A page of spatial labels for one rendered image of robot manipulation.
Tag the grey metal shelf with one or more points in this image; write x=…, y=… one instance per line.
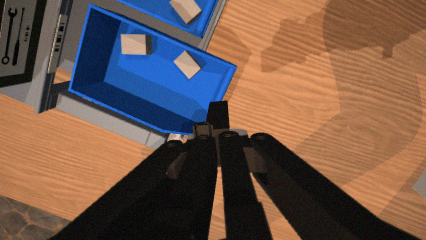
x=71, y=14

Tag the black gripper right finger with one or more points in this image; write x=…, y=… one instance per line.
x=315, y=207

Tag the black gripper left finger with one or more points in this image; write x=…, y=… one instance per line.
x=138, y=200

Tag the blue bin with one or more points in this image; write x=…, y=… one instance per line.
x=158, y=8
x=150, y=89

